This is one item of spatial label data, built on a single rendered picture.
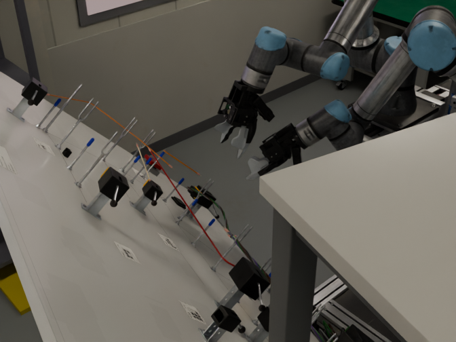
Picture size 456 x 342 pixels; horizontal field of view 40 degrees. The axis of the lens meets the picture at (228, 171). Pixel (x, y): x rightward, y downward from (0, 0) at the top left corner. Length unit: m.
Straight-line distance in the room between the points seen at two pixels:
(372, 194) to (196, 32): 3.43
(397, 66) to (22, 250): 1.24
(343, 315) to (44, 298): 1.99
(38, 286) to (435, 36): 1.14
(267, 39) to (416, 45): 0.37
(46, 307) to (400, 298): 0.47
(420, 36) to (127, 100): 2.46
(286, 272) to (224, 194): 3.05
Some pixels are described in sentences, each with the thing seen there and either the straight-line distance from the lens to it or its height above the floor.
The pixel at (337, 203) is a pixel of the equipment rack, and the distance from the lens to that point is 0.56.
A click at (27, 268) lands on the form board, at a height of 1.63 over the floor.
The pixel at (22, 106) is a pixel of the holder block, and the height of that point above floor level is 1.53.
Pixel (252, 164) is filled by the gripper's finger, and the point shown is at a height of 1.16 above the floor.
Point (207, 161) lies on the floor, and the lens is 3.97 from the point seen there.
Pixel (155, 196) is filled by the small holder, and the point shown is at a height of 1.34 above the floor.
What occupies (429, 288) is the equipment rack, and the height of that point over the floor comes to 1.85.
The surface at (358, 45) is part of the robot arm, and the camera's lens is 2.11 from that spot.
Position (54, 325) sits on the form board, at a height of 1.62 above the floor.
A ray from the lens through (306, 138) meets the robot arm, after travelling 1.80.
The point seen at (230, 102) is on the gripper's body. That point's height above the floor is 1.40.
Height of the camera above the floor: 2.19
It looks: 34 degrees down
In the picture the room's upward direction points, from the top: 1 degrees counter-clockwise
